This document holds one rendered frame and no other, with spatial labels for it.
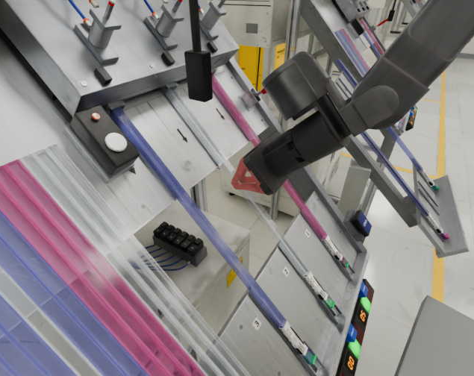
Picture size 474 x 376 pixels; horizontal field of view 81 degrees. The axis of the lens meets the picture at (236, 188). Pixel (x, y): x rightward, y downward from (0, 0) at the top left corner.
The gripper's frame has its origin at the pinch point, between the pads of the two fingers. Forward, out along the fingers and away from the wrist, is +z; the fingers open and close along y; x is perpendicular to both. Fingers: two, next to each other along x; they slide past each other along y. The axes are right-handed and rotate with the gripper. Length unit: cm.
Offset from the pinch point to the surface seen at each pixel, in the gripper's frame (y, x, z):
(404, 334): -55, 105, 29
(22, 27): 17.0, -29.1, -4.4
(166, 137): 6.2, -12.7, 0.9
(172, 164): 8.5, -8.8, 0.9
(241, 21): -96, -49, 31
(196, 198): -21.0, 1.4, 41.6
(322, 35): -96, -20, 4
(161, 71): 4.5, -19.9, -5.0
